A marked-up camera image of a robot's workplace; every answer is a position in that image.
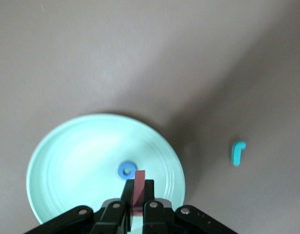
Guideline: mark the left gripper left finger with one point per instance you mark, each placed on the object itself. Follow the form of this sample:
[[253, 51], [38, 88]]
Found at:
[[113, 214]]

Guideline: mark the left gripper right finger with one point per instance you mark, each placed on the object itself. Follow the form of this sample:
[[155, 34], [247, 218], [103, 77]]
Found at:
[[157, 217]]

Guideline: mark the red foam letter p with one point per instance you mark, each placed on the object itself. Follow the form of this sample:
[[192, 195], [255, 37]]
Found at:
[[139, 185]]

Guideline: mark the blue foam letter o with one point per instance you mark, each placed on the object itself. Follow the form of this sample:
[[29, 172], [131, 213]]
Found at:
[[121, 170]]

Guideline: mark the teal foam letter j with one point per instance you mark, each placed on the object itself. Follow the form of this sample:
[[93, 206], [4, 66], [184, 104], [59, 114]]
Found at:
[[237, 152]]

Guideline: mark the pale green plate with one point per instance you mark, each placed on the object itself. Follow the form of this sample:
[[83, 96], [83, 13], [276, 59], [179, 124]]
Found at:
[[79, 158]]

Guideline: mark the brown table cover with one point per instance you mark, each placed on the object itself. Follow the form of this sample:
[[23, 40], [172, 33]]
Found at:
[[140, 61]]

